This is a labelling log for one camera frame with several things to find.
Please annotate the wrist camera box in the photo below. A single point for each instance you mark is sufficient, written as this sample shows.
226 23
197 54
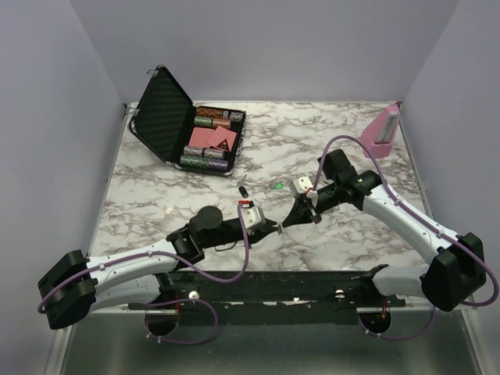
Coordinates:
303 186
252 217

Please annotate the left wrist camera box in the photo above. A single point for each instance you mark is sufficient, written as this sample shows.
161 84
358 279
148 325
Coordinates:
252 217

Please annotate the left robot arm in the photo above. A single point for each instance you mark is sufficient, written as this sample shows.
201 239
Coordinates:
78 284

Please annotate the pink holder block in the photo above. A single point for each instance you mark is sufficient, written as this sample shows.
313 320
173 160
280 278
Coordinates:
378 137

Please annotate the red playing card deck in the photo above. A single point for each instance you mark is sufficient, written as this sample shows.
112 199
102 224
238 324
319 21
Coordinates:
200 137

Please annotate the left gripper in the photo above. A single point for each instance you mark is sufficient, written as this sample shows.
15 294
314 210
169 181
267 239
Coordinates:
256 234

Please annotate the black poker chip case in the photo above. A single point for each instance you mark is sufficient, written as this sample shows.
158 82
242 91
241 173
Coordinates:
164 120

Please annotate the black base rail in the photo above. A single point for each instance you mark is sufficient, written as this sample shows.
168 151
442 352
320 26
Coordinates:
263 298

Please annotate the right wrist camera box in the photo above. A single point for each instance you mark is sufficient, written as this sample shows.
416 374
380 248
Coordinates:
303 186

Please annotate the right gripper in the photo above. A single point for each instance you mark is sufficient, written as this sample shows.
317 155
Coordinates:
300 213

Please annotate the red card with black triangle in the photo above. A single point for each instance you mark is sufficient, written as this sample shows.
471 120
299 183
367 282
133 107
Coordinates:
222 139

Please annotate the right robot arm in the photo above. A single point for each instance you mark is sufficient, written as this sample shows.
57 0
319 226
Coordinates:
451 272

